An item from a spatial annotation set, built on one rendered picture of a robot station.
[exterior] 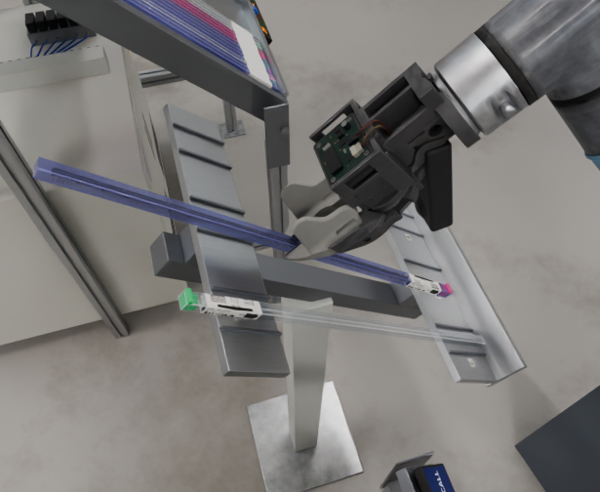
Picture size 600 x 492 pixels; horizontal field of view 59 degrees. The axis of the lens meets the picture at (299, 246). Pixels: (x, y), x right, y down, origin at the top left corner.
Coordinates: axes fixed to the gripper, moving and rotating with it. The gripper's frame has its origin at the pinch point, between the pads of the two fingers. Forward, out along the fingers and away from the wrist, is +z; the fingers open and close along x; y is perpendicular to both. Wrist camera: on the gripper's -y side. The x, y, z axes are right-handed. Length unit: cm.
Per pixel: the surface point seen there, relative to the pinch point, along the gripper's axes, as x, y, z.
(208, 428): -22, -61, 80
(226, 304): 6.9, 7.6, 4.4
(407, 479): 19.5, -21.3, 8.4
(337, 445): -9, -82, 55
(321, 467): -5, -79, 60
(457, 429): -5, -104, 31
